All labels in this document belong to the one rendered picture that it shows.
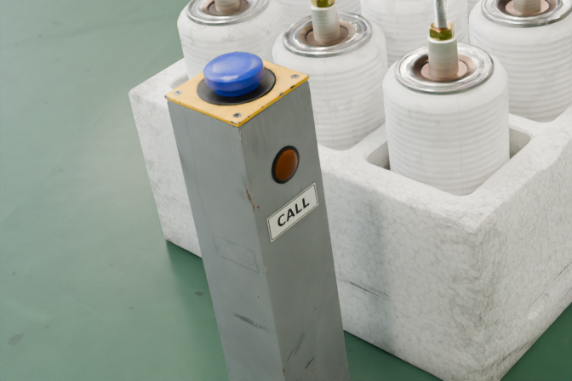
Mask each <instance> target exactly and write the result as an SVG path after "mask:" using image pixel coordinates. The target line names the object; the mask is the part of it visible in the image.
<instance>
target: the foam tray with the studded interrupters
mask: <svg viewBox="0 0 572 381"><path fill-rule="evenodd" d="M188 80H189V77H188V73H187V69H186V62H185V58H183V59H182V60H179V61H178V62H176V63H174V64H173V65H171V66H170V67H168V68H166V69H165V70H163V71H161V72H159V73H158V74H157V75H155V76H153V77H151V78H149V79H148V80H146V81H144V82H143V83H141V84H140V85H138V86H136V87H135V88H133V89H131V91H130V92H129V99H130V103H131V106H132V110H133V113H134V119H135V123H136V127H137V130H138V134H139V137H140V143H141V147H142V150H143V154H144V158H145V161H146V167H147V171H148V174H149V178H150V181H151V185H152V191H153V195H154V198H155V202H156V205H157V211H158V215H159V218H160V222H161V226H162V229H163V235H164V238H165V239H166V240H168V241H170V242H172V243H174V244H176V245H178V246H179V247H182V248H184V249H185V250H187V251H189V252H191V253H194V254H196V255H197V256H199V257H201V258H202V254H201V251H200V247H199V243H198V239H197V232H196V228H195V225H194V220H193V217H192V210H191V206H190V202H189V198H188V195H187V190H186V183H185V180H184V176H183V172H182V168H181V164H180V158H179V153H178V150H177V145H176V142H175V138H174V131H173V127H172V123H171V120H170V115H169V108H168V105H167V100H166V99H165V98H164V95H165V94H167V93H169V92H170V91H172V90H173V89H175V88H177V87H179V86H180V85H181V84H183V83H184V82H187V81H188ZM508 114H509V157H510V160H509V161H508V162H507V163H506V164H505V165H504V166H503V167H501V168H500V169H499V170H498V171H497V172H496V173H494V174H493V175H492V176H491V177H490V178H489V179H488V180H486V181H485V182H484V183H483V184H482V185H481V186H480V187H478V188H477V189H476V190H475V191H474V192H473V193H472V194H470V195H467V196H455V195H451V194H449V193H447V192H444V191H442V190H439V189H436V188H433V187H431V186H429V185H425V184H422V183H420V182H418V181H415V180H412V179H409V178H406V177H404V176H402V175H399V174H397V173H394V172H391V168H390V161H389V150H388V141H387V131H386V123H384V124H383V125H381V126H380V127H379V128H377V129H376V130H375V131H374V132H373V133H371V134H370V135H369V136H367V137H366V138H365V139H363V140H362V141H360V142H359V143H358V144H356V145H355V146H353V147H352V148H351V149H349V150H345V151H335V150H332V149H330V148H328V147H325V146H322V145H319V144H317V146H318V152H319V159H320V165H321V171H322V177H323V189H324V195H325V201H326V208H327V215H328V221H329V232H330V239H331V245H332V251H333V257H334V264H335V275H336V281H337V287H338V294H339V301H340V312H341V319H342V325H343V330H345V331H347V332H349V333H351V334H353V335H355V336H357V337H359V338H361V339H363V340H365V341H367V342H369V343H371V344H373V345H375V346H377V347H379V348H381V349H383V350H385V351H386V352H388V353H390V354H392V355H394V356H396V357H398V358H400V359H402V360H404V361H406V362H408V363H410V364H412V365H414V366H416V367H418V368H420V369H422V370H424V371H426V372H429V373H430V374H432V375H434V376H436V377H437V378H440V379H442V380H443V381H500V380H501V379H502V378H503V377H504V376H505V374H506V373H507V372H508V371H509V370H510V369H511V368H512V367H513V365H514V364H515V363H516V362H517V361H518V360H519V359H520V358H521V357H522V356H523V354H524V353H525V352H526V351H527V350H528V349H529V348H530V347H531V346H532V344H533V343H534V342H535V341H536V340H537V339H538V338H539V337H540V336H541V335H542V334H543V333H544V332H545V331H546V330H547V329H548V328H549V327H550V325H551V324H552V323H553V322H554V321H555V320H556V319H557V318H558V317H559V315H560V314H561V313H562V312H563V311H564V310H565V309H566V308H567V307H568V306H569V304H570V303H571V302H572V105H571V106H570V107H569V108H568V109H567V110H566V111H564V112H563V113H562V114H561V115H560V116H559V117H558V118H556V119H555V120H554V121H552V122H535V121H532V120H529V119H526V118H523V117H518V116H515V115H513V114H510V113H508Z"/></svg>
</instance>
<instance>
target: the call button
mask: <svg viewBox="0 0 572 381"><path fill-rule="evenodd" d="M264 73H265V71H264V65H263V61H262V59H261V58H260V57H259V56H257V55H255V54H251V53H247V52H232V53H228V54H223V55H220V56H218V57H216V58H214V59H212V60H211V61H210V62H209V63H208V64H207V65H206V66H205V67H204V69H203V75H204V80H205V82H206V84H207V85H208V86H209V87H210V88H212V89H213V90H214V91H215V92H216V93H217V94H219V95H222V96H239V95H243V94H247V93H249V92H251V91H253V90H254V89H256V88H257V87H258V85H259V84H260V79H261V78H262V77H263V76H264Z"/></svg>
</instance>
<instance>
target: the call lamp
mask: <svg viewBox="0 0 572 381"><path fill-rule="evenodd" d="M297 162H298V157H297V154H296V152H295V151H294V150H286V151H284V152H283V153H282V154H281V156H280V157H279V158H278V160H277V164H276V167H275V173H276V176H277V178H278V179H279V180H282V181H285V180H287V179H289V178H290V177H291V176H292V175H293V173H294V172H295V170H296V167H297Z"/></svg>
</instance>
